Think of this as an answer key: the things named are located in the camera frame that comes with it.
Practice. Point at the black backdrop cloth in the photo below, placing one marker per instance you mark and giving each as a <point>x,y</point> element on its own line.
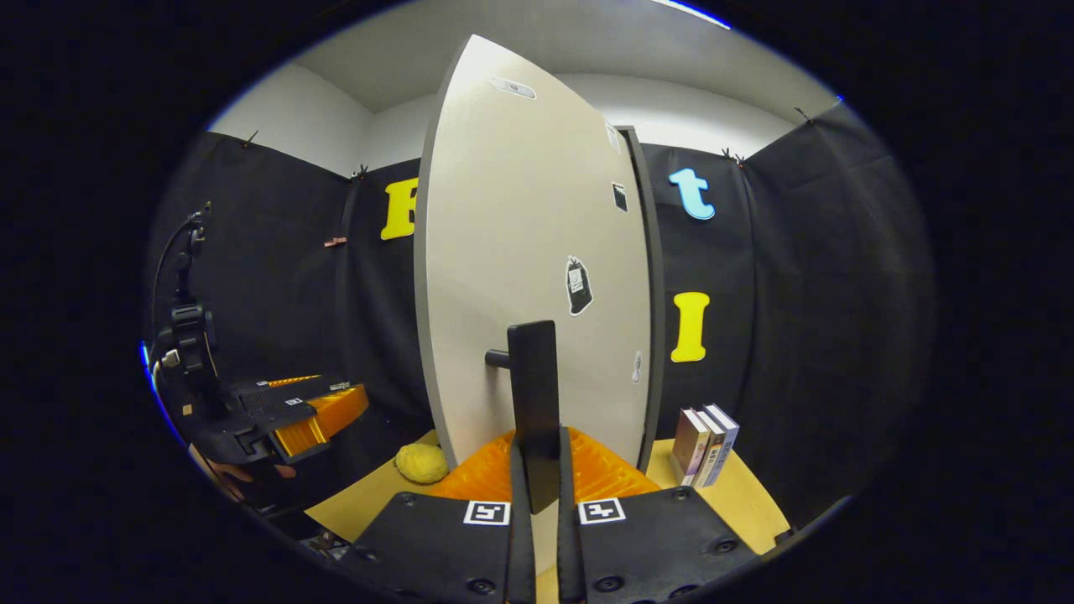
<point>839,335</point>

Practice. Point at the long ceiling light panel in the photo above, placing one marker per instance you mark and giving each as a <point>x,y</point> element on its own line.
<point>696,13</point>

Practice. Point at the yellow soft lump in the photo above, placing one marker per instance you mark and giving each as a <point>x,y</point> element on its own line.
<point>422,464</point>

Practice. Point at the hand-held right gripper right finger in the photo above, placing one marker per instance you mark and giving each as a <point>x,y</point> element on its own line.
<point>654,545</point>

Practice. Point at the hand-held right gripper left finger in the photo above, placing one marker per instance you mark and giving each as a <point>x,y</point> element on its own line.
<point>436,545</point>

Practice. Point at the beige cabinet door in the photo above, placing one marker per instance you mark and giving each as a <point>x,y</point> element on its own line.
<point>503,252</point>

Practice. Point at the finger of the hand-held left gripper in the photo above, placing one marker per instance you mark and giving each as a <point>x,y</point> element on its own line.
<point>327,415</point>
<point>277,390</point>

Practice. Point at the book with grey spine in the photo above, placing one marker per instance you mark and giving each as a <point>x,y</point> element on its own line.
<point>713,457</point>

